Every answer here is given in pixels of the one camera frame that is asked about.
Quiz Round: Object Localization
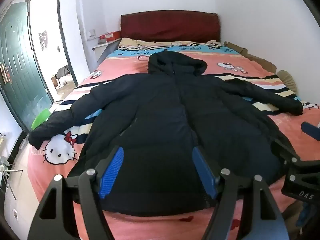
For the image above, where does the white wall shelf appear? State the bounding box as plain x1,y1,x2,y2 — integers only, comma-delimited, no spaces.
92,41,118,49

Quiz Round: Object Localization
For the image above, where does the dark cloth in hallway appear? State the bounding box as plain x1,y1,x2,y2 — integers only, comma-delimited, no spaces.
55,65,71,78

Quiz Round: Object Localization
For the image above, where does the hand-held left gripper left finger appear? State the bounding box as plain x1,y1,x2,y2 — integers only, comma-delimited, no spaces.
27,146,124,240

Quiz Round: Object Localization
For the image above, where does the green plastic basin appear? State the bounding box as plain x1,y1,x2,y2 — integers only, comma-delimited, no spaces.
31,107,50,130

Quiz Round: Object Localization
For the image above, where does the pink cartoon cat bed cover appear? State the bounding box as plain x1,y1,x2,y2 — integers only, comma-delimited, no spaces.
25,37,320,240

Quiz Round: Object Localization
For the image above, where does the dark red headboard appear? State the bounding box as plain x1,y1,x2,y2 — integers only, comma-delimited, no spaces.
120,10,221,42

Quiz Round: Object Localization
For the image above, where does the metal drying rack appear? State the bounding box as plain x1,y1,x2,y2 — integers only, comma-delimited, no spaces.
0,132,23,200

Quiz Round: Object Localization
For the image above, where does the red flat box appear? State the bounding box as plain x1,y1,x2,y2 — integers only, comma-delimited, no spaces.
99,31,122,40

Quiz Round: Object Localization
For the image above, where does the green door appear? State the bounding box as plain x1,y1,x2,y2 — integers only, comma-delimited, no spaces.
0,2,54,130

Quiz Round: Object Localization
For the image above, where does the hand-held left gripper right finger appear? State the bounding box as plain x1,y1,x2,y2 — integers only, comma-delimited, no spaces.
192,146,288,240

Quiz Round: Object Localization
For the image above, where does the brown cardboard sheet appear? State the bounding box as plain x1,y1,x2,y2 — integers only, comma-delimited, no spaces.
224,41,277,73

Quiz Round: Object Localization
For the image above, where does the black hooded puffer jacket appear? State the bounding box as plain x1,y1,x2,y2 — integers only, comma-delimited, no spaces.
29,51,303,217

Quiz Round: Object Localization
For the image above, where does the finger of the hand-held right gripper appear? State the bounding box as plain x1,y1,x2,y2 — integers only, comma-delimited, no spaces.
271,139,301,167
301,121,320,141

